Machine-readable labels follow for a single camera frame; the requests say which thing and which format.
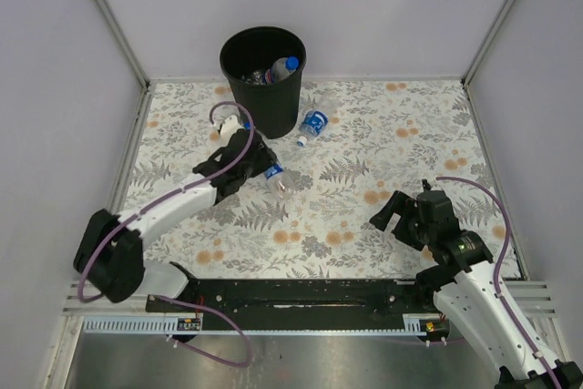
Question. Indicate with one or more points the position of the clear bottle red cap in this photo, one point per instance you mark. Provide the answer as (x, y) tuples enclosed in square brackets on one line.
[(254, 78)]

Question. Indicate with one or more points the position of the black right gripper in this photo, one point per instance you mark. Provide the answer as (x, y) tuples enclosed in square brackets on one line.
[(400, 203)]

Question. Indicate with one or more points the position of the white slotted cable duct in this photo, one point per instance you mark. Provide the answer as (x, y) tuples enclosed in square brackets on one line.
[(142, 325)]

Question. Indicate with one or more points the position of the floral table mat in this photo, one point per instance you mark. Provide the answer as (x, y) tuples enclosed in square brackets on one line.
[(382, 137)]

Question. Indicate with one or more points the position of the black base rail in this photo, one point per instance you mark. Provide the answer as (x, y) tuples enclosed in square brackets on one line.
[(311, 305)]

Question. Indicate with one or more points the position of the blue label bottle white cap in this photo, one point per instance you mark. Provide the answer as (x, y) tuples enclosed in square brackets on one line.
[(317, 118)]

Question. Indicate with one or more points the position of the black plastic bin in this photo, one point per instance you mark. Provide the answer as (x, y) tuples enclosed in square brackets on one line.
[(274, 108)]

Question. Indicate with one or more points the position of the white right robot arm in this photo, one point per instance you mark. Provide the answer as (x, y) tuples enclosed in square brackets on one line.
[(466, 287)]

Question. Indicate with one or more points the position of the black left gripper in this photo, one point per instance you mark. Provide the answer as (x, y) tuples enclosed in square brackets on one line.
[(267, 158)]

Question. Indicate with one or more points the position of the Pepsi bottle blue cap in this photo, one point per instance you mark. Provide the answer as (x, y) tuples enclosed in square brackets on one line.
[(281, 69)]

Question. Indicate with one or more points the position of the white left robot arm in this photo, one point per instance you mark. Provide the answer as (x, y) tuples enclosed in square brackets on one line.
[(110, 257)]

